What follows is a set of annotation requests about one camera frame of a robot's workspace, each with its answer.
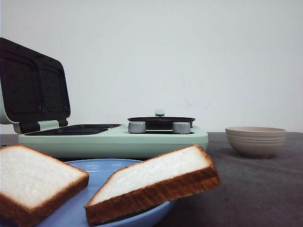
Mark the toast bread slice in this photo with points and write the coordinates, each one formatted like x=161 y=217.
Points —
x=167 y=177
x=33 y=185

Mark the beige ribbed bowl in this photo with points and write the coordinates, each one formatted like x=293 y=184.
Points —
x=256 y=141

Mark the mint green breakfast maker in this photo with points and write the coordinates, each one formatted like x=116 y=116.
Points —
x=34 y=99

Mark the black round frying pan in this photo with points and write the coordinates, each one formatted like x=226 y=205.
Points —
x=160 y=121

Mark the left silver control knob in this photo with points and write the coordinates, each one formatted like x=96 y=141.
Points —
x=137 y=127

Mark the silver control knob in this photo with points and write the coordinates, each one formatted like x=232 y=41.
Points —
x=181 y=128
x=137 y=127

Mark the right silver control knob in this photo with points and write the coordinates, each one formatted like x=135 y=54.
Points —
x=181 y=128

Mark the blue plastic plate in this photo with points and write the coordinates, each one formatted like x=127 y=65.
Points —
x=72 y=212

